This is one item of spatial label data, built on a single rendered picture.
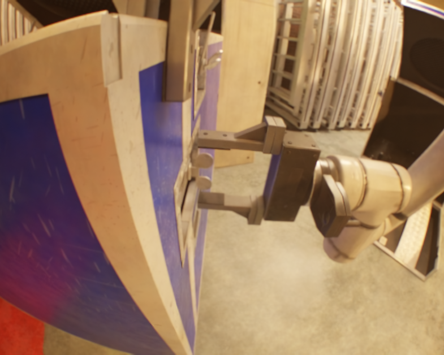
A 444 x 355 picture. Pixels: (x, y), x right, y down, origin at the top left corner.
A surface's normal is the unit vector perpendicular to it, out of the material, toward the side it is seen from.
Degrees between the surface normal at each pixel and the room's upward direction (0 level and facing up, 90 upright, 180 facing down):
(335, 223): 90
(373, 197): 77
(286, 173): 90
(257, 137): 90
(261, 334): 0
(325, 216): 90
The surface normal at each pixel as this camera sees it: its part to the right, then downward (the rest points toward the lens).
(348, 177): 0.03, -0.25
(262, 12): 0.32, 0.58
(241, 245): 0.07, -0.80
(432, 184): -0.71, 0.48
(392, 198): -0.03, 0.46
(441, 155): -0.98, 0.00
